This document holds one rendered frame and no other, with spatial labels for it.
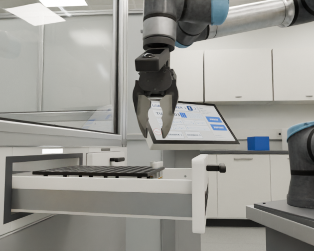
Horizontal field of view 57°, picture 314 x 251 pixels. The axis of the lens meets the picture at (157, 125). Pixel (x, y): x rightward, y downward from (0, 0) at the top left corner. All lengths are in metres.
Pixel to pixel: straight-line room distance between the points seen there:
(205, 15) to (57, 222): 0.57
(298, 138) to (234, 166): 2.71
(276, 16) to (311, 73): 3.42
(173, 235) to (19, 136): 1.09
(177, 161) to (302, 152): 0.73
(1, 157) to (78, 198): 0.15
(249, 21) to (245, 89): 3.17
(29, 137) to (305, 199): 0.70
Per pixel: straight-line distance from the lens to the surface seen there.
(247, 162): 3.61
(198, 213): 0.45
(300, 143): 0.89
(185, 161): 1.50
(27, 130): 0.60
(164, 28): 0.65
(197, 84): 3.96
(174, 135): 1.37
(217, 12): 0.71
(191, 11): 0.69
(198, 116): 1.57
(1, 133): 0.55
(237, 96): 3.99
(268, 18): 0.93
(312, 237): 0.79
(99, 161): 0.87
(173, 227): 1.53
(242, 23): 0.88
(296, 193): 0.91
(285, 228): 0.86
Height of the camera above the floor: 0.95
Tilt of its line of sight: 4 degrees up
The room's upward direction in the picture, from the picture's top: straight up
